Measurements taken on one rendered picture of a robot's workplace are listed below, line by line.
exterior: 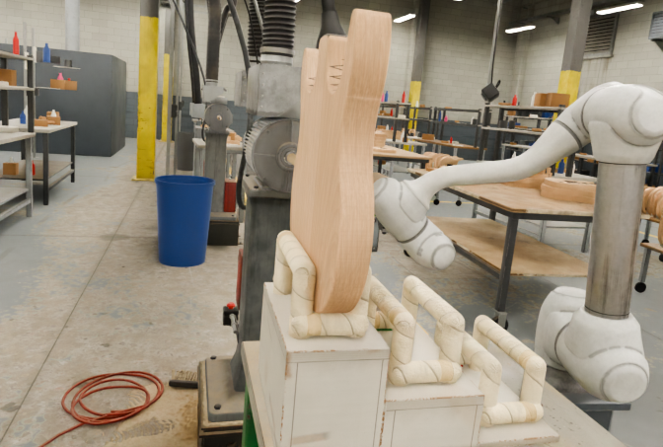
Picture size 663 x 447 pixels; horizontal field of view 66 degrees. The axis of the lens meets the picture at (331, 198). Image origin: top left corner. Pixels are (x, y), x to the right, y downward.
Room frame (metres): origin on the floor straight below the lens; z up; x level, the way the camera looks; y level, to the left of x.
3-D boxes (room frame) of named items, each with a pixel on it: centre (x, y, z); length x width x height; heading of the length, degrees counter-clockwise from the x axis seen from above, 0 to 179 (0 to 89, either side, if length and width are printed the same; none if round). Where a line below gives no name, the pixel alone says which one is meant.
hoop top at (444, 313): (0.83, -0.18, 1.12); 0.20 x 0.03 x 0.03; 15
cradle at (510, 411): (0.77, -0.32, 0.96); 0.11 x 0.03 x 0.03; 106
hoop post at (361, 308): (0.71, -0.05, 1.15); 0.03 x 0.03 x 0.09
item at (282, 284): (0.85, 0.07, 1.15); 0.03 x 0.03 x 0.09
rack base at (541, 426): (0.86, -0.29, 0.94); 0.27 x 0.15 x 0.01; 16
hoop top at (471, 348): (0.85, -0.26, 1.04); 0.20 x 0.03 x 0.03; 15
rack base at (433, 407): (0.82, -0.14, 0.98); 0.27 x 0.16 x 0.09; 16
